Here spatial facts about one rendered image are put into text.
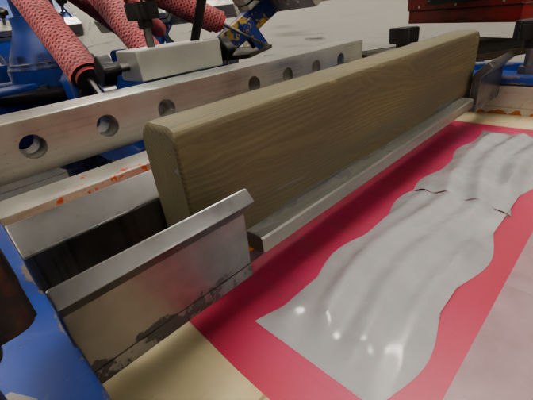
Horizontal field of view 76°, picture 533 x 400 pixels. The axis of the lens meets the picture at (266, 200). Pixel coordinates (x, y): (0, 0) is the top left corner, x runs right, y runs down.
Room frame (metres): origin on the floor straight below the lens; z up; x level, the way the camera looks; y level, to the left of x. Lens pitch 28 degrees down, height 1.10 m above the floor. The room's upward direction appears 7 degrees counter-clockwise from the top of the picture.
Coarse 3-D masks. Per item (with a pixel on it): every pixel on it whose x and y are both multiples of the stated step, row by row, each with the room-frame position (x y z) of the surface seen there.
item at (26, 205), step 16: (512, 96) 0.41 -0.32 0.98; (528, 96) 0.40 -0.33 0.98; (496, 112) 0.42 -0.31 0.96; (512, 112) 0.41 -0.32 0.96; (528, 112) 0.40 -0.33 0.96; (128, 160) 0.31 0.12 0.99; (144, 160) 0.30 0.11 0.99; (80, 176) 0.28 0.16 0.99; (96, 176) 0.28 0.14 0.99; (112, 176) 0.28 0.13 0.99; (128, 176) 0.28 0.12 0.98; (32, 192) 0.26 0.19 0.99; (48, 192) 0.26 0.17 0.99; (64, 192) 0.25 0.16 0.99; (80, 192) 0.26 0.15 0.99; (0, 208) 0.24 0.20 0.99; (16, 208) 0.23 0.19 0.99; (32, 208) 0.23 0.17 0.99; (48, 208) 0.24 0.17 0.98
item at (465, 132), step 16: (448, 128) 0.39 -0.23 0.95; (464, 128) 0.38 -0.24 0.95; (480, 128) 0.38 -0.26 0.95; (496, 128) 0.37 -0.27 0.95; (512, 128) 0.37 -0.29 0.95; (432, 144) 0.34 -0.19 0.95; (448, 144) 0.34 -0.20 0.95; (464, 144) 0.33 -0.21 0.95; (400, 160) 0.31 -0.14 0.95; (416, 160) 0.31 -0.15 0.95; (432, 160) 0.30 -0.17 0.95; (448, 160) 0.30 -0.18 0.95; (384, 176) 0.28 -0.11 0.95; (400, 176) 0.28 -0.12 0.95; (416, 176) 0.27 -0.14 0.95; (528, 192) 0.23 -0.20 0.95; (512, 208) 0.21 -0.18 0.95; (528, 208) 0.20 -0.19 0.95
